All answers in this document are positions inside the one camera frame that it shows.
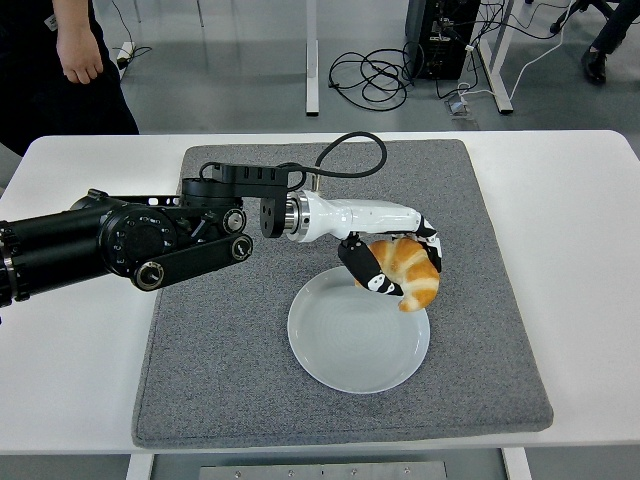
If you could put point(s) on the person's hand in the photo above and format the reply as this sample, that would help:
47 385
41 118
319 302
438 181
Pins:
80 55

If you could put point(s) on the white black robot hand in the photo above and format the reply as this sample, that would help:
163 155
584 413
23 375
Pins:
370 215

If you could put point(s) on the golden croissant bread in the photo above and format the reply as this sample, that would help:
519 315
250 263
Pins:
420 285

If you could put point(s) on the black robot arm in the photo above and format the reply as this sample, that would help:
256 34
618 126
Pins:
60 240

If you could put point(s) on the person's forearm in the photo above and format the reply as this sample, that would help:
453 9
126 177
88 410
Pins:
75 15

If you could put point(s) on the pale blue round plate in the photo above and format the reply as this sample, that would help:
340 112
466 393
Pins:
350 345

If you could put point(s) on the grey metal plate with screws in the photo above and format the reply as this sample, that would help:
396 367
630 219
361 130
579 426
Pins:
325 472

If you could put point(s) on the white power strip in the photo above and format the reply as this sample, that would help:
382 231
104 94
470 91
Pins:
125 52

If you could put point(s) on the person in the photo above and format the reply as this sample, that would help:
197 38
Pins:
30 75

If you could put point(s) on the grey floor socket box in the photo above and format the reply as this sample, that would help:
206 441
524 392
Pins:
457 106

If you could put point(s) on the white desk leg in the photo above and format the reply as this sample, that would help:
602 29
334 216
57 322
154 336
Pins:
311 75
502 95

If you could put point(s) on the black computer tower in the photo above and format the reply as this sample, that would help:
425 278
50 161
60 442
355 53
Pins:
445 50

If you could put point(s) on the grey fabric mat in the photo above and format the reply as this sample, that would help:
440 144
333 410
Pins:
225 350

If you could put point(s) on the person's leg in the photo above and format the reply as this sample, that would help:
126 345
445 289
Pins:
595 67

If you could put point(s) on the black office chair base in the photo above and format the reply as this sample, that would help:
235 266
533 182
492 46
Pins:
567 15

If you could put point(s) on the white table leg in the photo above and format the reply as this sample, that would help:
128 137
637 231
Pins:
517 465
139 467

